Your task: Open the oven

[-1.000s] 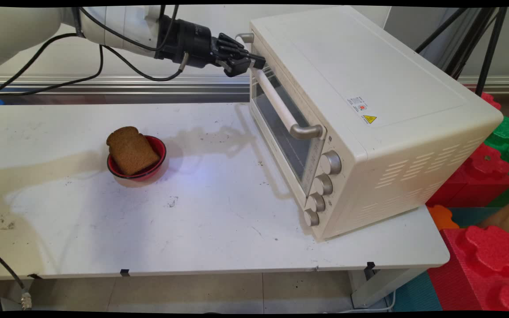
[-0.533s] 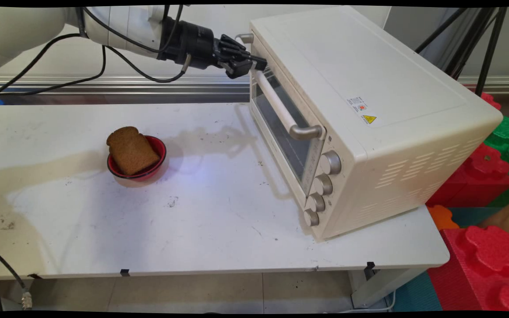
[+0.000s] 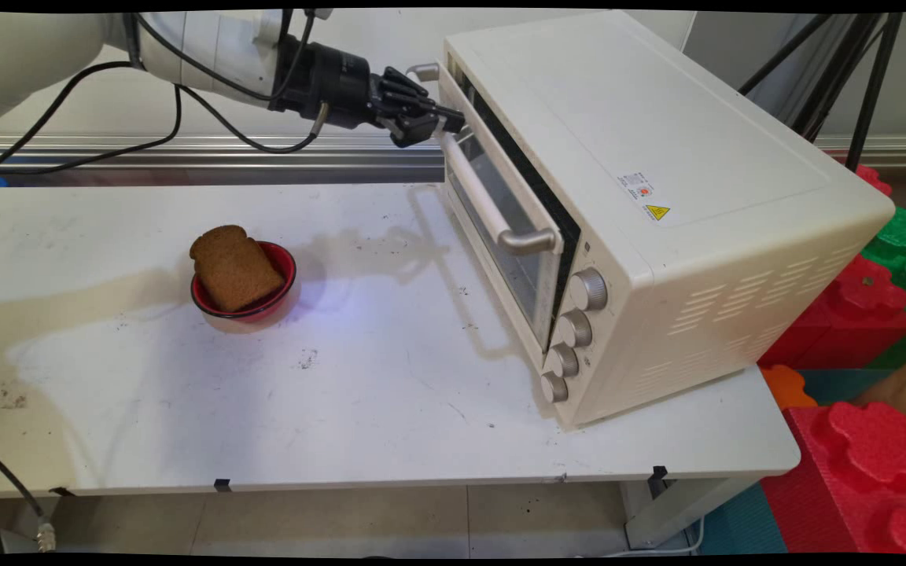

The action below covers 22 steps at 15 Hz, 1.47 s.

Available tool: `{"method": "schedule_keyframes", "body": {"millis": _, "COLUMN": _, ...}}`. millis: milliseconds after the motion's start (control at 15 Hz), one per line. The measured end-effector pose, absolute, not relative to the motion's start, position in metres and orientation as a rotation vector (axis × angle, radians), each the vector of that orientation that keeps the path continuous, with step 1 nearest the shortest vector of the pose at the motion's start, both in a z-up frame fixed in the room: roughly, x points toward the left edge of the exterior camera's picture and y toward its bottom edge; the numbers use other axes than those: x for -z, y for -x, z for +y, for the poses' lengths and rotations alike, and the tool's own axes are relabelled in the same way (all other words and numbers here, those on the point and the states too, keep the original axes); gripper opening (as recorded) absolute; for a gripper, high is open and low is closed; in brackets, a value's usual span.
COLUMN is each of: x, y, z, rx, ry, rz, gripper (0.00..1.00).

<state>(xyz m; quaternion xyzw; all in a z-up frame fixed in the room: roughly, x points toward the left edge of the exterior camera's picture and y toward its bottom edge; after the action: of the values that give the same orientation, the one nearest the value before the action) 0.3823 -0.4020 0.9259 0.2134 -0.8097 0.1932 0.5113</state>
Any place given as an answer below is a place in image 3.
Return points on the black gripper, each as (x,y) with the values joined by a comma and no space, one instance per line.
(335,82)

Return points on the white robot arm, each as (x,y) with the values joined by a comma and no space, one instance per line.
(201,55)

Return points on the red bowl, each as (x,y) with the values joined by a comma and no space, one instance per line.
(281,269)

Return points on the white label sticker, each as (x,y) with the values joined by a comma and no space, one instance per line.
(636,185)

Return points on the brown bread slice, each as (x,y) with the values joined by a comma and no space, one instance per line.
(233,267)

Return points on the cream toaster oven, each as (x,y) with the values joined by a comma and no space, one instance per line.
(657,118)

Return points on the silver oven knob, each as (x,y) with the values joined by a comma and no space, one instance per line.
(554,388)
(576,328)
(590,289)
(564,361)

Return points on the yellow warning sticker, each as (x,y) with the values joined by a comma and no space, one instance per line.
(657,213)

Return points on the black tape strip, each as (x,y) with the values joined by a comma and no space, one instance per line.
(660,472)
(63,492)
(222,484)

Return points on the black tripod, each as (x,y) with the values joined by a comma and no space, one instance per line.
(877,79)

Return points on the red foam block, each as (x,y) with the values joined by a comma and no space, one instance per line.
(874,179)
(854,472)
(854,314)

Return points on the orange foam block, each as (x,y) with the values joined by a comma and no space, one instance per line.
(787,387)

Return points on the white table leg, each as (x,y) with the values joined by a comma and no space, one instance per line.
(681,511)

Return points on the teal foam mat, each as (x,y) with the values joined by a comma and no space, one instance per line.
(838,384)
(740,523)

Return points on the green foam block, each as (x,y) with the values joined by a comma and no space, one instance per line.
(905,244)

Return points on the aluminium rail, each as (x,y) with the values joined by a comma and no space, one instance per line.
(185,153)

